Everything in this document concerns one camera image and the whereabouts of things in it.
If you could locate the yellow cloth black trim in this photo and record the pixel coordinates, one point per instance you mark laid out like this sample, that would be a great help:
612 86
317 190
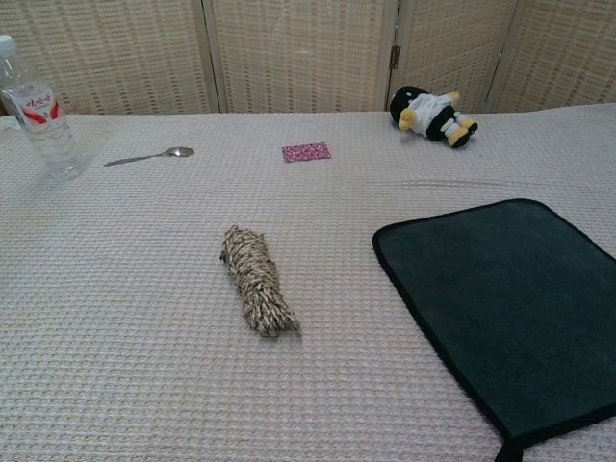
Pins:
505 298

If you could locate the white waffle-weave tablecloth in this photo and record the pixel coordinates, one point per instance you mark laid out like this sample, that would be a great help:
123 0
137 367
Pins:
144 289

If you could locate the pink patterned rectangular patch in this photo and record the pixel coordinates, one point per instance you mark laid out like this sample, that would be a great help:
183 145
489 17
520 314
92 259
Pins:
306 152

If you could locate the metal spoon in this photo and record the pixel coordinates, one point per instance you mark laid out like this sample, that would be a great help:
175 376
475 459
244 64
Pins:
180 152

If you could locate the black and white plush doll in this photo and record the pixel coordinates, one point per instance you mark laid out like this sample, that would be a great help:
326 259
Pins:
428 113

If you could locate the woven bamboo folding screen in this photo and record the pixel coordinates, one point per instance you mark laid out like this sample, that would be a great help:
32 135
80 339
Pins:
298 53

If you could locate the clear plastic water bottle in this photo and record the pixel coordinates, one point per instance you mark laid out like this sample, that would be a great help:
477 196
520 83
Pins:
43 130

